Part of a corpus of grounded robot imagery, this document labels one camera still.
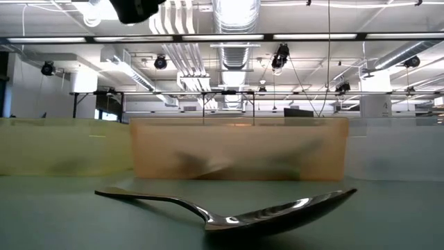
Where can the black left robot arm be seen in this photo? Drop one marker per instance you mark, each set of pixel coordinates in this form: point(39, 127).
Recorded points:
point(137, 10)

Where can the orange translucent plastic bin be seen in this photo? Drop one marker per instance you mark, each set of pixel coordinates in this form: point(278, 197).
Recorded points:
point(208, 146)

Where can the dark background monitor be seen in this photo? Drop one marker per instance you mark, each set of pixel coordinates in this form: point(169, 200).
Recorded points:
point(298, 112)

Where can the black overhead light bar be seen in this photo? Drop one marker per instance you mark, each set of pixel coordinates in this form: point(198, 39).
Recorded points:
point(268, 37)

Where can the all-metal spoon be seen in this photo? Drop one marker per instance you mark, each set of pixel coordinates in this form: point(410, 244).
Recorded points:
point(277, 215)

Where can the black-framed background table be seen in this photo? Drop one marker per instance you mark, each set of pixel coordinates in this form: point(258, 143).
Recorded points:
point(75, 107)

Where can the white room pillar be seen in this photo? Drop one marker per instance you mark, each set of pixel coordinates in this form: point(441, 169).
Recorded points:
point(376, 107)

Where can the yellow translucent plastic bin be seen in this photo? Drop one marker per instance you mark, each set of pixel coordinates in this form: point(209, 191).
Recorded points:
point(62, 149)

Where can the clear plastic bin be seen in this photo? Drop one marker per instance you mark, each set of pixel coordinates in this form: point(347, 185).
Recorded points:
point(399, 149)

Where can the white rectangular vent duct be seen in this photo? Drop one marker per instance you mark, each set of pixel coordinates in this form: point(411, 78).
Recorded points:
point(149, 85)

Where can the black ceiling-mounted camera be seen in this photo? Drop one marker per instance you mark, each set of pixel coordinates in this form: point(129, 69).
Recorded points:
point(280, 55)
point(160, 62)
point(412, 62)
point(342, 87)
point(48, 68)

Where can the wide silver ribbed duct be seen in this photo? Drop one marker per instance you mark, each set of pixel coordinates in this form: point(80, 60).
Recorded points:
point(236, 21)

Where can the narrow silver ceiling duct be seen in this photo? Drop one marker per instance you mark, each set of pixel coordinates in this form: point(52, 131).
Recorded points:
point(399, 55)

